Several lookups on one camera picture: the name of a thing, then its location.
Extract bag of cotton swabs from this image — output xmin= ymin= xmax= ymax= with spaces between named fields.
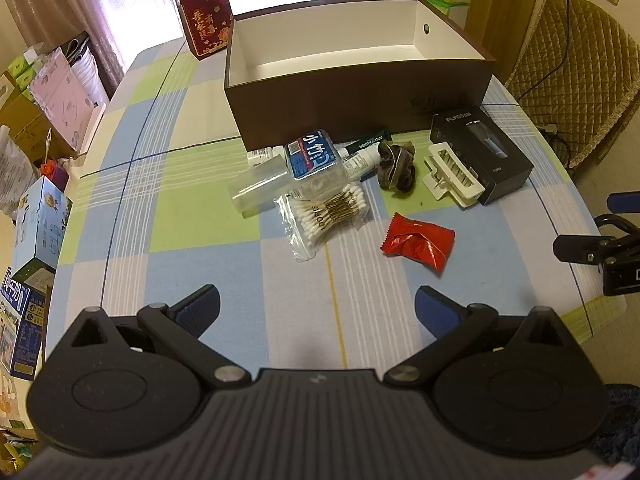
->
xmin=274 ymin=182 xmax=373 ymax=263

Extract brown scrunchie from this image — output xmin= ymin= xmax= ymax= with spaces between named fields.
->
xmin=376 ymin=140 xmax=418 ymax=197

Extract black power cable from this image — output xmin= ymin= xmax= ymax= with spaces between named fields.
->
xmin=515 ymin=0 xmax=596 ymax=101

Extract pink paper bag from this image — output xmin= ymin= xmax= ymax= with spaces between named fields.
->
xmin=27 ymin=52 xmax=108 ymax=153

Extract light blue printed box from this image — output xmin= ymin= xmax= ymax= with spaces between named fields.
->
xmin=12 ymin=177 xmax=73 ymax=276

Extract quilted olive chair cushion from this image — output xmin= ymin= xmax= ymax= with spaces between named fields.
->
xmin=505 ymin=0 xmax=640 ymax=171

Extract brown storage box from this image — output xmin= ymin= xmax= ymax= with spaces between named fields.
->
xmin=223 ymin=0 xmax=497 ymax=153

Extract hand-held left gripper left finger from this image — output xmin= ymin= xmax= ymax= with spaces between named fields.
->
xmin=70 ymin=285 xmax=251 ymax=391

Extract small white bottle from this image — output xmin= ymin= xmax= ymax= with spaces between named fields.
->
xmin=246 ymin=146 xmax=286 ymax=168

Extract clear plastic cup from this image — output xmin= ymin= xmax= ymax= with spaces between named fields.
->
xmin=228 ymin=152 xmax=296 ymax=218

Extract red snack packet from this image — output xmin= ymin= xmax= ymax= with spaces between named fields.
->
xmin=380 ymin=212 xmax=456 ymax=273

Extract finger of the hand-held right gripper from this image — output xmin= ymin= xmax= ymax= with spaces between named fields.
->
xmin=552 ymin=234 xmax=618 ymax=263
xmin=595 ymin=194 xmax=640 ymax=233

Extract white squeeze tube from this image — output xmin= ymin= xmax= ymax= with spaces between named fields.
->
xmin=342 ymin=150 xmax=383 ymax=181

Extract dark green lip gel tube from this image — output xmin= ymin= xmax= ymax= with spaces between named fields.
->
xmin=337 ymin=131 xmax=391 ymax=159

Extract black shaver box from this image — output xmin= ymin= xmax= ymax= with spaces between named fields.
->
xmin=430 ymin=105 xmax=535 ymax=207

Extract green tissue boxes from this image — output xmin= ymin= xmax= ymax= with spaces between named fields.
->
xmin=7 ymin=55 xmax=41 ymax=92

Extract clear box with blue label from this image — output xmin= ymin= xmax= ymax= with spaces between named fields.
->
xmin=284 ymin=129 xmax=348 ymax=196

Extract brown cardboard carton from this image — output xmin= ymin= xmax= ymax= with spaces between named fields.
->
xmin=0 ymin=72 xmax=66 ymax=161

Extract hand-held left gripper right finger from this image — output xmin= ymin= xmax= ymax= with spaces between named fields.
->
xmin=385 ymin=285 xmax=571 ymax=390

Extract white hair claw clip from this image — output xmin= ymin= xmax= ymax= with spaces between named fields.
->
xmin=422 ymin=142 xmax=487 ymax=209

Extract white plastic buckets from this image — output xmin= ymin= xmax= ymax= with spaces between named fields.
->
xmin=62 ymin=35 xmax=111 ymax=106

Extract white plastic bag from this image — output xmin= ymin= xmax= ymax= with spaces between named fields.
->
xmin=0 ymin=127 xmax=40 ymax=211

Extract dark blue printed carton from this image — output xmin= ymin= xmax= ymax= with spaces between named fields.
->
xmin=0 ymin=270 xmax=48 ymax=381

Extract red gift bag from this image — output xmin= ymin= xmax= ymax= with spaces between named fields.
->
xmin=177 ymin=0 xmax=236 ymax=62

